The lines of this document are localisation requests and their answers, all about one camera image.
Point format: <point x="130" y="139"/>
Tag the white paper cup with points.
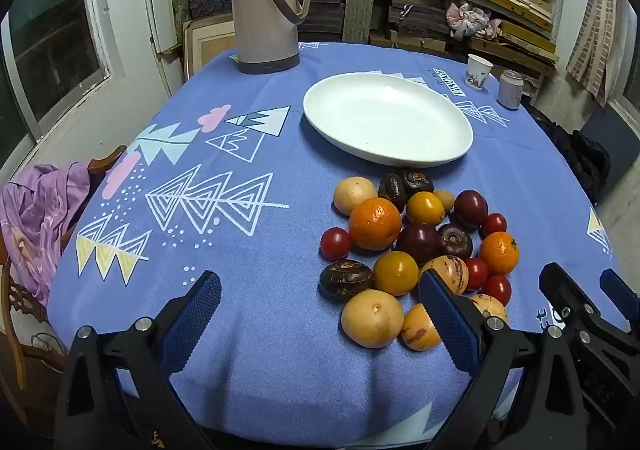
<point x="478" y="72"/>

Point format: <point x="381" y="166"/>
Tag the beige patterned curtain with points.
<point x="595" y="40"/>

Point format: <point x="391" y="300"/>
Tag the black bag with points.
<point x="580" y="155"/>

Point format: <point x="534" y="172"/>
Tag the pink cloth bundle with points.
<point x="470" y="20"/>

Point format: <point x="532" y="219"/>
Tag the purple cloth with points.
<point x="45" y="215"/>

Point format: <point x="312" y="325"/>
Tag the small yellow fruit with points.
<point x="446" y="200"/>

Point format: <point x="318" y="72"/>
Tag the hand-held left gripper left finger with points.
<point x="192" y="325"/>

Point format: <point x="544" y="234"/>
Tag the beige thermos jug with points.
<point x="265" y="5"/>

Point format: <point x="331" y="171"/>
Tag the grey drink can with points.
<point x="510" y="90"/>

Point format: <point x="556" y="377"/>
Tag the blue printed tablecloth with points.
<point x="250" y="280"/>

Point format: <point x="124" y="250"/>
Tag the wooden picture frame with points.
<point x="212" y="47"/>

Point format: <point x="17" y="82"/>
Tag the striped pepino melon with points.
<point x="452" y="272"/>
<point x="417" y="327"/>
<point x="492" y="307"/>

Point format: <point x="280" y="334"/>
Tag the dark red plum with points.
<point x="417" y="242"/>
<point x="470" y="208"/>

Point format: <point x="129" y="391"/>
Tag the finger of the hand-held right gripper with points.
<point x="560" y="287"/>
<point x="617" y="287"/>

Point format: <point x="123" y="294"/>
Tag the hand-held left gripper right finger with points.
<point x="450" y="325"/>

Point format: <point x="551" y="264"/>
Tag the white leaning panel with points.
<point x="160" y="0"/>

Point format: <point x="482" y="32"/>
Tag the red cherry tomato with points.
<point x="476" y="273"/>
<point x="335" y="243"/>
<point x="497" y="290"/>
<point x="494" y="225"/>

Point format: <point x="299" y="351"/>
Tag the wooden chair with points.
<point x="12" y="300"/>

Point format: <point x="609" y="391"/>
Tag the orange mandarin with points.
<point x="500" y="253"/>
<point x="375" y="223"/>

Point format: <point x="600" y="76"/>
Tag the white framed window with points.
<point x="50" y="40"/>

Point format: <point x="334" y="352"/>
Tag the white oval plate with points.
<point x="385" y="120"/>

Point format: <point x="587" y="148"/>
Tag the dark water chestnut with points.
<point x="455" y="241"/>
<point x="391" y="191"/>
<point x="419" y="181"/>
<point x="345" y="280"/>

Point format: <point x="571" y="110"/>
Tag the dark grey flat cushion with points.
<point x="617" y="145"/>

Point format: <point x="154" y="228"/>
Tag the yellow-orange round fruit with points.
<point x="425" y="208"/>
<point x="395" y="273"/>

